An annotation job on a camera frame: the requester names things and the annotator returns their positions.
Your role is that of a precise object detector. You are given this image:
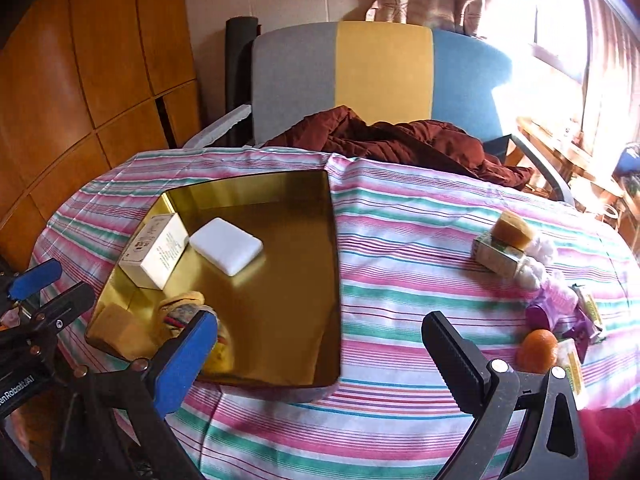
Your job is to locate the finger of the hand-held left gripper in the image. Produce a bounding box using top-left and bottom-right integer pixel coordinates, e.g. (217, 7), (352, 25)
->
(0, 259), (63, 311)
(15, 282), (97, 333)

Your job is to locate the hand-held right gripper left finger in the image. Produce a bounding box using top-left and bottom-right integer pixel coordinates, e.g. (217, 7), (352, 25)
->
(50, 309), (221, 480)

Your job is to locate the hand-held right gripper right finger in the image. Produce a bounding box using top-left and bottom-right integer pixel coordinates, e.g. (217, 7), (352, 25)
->
(421, 311), (590, 480)

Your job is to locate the orange tangerine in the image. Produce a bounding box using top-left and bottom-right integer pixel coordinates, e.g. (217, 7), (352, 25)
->
(516, 329), (559, 374)

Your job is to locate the purple snack packet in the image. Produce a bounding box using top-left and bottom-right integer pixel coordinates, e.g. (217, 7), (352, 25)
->
(525, 302), (603, 356)

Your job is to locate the small green white box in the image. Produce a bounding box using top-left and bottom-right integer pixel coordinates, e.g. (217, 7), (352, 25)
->
(472, 234), (528, 278)

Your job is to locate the white snack packet green label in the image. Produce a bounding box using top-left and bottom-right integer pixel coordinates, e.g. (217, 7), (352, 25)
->
(555, 284), (607, 408)

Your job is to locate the pink plastic cup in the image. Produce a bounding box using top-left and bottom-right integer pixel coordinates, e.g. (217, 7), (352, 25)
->
(542, 280), (581, 316)

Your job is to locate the gold metal tray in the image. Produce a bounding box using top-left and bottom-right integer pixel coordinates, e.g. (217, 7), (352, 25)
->
(84, 170), (342, 390)

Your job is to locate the yellow sponge block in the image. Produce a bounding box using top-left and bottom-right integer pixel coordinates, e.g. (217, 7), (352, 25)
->
(92, 302), (151, 361)
(490, 210), (536, 252)

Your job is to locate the yellow knitted sock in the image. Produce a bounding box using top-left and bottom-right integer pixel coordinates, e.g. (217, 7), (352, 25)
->
(157, 291), (236, 376)

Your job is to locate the tall white carton box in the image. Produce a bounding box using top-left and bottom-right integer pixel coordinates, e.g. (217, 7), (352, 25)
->
(118, 213), (190, 291)

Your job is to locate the white rectangular pad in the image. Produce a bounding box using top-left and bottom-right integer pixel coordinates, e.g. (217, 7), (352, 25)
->
(189, 217), (264, 277)

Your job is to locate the striped pink green tablecloth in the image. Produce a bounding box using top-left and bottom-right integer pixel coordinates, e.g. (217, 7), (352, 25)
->
(30, 147), (640, 480)

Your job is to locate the red clothing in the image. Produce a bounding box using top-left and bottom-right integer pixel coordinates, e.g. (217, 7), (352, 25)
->
(580, 405), (640, 480)

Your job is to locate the maroon quilted jacket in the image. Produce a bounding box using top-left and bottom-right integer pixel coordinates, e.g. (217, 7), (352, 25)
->
(262, 105), (536, 191)

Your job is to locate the wooden wardrobe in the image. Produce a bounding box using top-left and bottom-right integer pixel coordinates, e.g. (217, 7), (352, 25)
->
(0, 0), (203, 271)

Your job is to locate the wooden side table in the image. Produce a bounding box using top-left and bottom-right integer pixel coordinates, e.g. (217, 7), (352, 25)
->
(515, 117), (626, 211)

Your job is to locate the white foam piece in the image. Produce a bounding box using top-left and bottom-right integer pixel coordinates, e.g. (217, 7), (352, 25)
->
(182, 104), (252, 150)

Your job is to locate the blue container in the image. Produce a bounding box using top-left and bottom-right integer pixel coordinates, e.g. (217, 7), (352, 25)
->
(616, 144), (640, 178)

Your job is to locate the black rolled mat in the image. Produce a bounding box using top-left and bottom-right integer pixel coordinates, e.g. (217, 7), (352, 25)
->
(225, 16), (259, 146)

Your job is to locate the grey yellow blue chair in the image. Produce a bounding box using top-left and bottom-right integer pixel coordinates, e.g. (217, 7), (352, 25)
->
(250, 21), (576, 206)

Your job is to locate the window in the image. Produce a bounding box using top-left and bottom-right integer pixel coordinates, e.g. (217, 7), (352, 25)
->
(530, 0), (591, 81)

